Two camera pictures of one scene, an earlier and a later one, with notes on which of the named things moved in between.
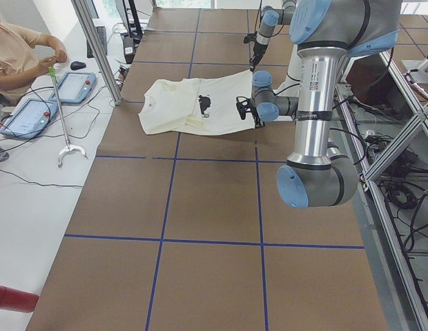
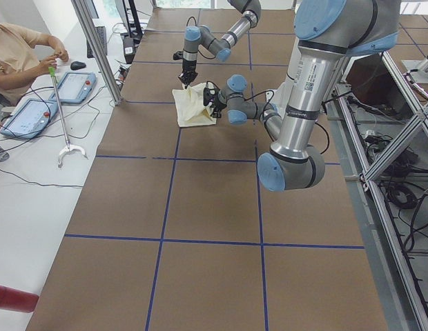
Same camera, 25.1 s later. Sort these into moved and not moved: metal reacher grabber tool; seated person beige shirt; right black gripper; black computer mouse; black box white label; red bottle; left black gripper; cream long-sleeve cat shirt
Moved: left black gripper; right black gripper; cream long-sleeve cat shirt
Not moved: black box white label; red bottle; metal reacher grabber tool; seated person beige shirt; black computer mouse
